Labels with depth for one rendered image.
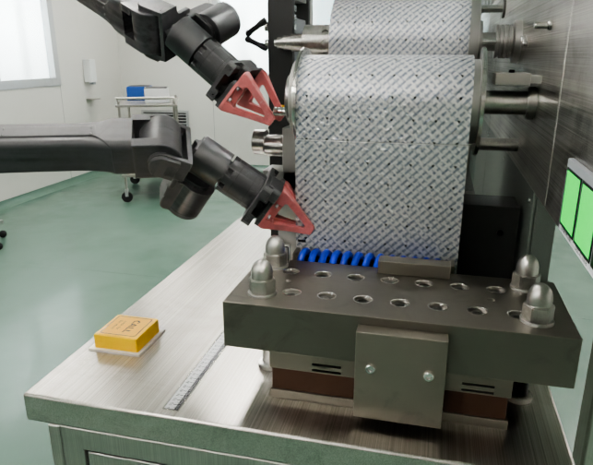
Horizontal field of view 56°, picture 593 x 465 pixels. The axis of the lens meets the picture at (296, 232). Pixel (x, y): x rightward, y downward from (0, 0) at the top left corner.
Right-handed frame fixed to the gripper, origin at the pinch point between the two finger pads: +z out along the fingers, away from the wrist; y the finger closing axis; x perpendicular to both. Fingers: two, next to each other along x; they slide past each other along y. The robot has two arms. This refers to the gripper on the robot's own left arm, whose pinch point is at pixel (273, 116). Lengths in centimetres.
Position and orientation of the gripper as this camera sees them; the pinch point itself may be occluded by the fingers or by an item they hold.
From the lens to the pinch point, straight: 88.1
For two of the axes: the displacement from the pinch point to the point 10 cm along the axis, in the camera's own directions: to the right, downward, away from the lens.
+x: 6.2, -6.9, -3.8
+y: -2.4, 3.0, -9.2
